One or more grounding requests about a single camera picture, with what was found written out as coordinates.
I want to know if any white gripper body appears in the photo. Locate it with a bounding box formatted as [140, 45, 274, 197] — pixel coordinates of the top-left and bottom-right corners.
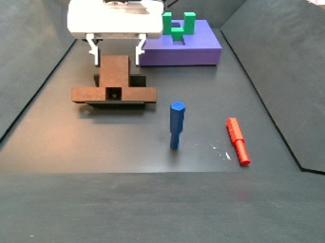
[67, 0, 163, 39]

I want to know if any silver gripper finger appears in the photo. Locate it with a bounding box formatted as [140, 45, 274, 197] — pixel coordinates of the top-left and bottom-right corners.
[135, 34, 147, 65]
[86, 33, 99, 66]

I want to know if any brown T-shaped block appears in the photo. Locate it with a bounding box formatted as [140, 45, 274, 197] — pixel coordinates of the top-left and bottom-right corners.
[71, 55, 158, 103]

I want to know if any black angle fixture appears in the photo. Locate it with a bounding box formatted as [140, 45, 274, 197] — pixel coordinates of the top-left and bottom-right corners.
[86, 74, 146, 109]

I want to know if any purple base block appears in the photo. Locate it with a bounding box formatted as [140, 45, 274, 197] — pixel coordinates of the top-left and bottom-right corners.
[139, 20, 222, 66]

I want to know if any green U-shaped block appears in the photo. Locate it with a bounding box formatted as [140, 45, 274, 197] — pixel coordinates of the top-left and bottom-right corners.
[162, 12, 195, 42]

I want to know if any blue hexagonal peg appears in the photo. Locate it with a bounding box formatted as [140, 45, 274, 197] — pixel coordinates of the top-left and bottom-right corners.
[170, 101, 186, 149]

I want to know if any red hexagonal peg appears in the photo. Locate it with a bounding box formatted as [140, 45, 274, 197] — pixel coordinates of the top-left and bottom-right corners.
[226, 118, 250, 166]

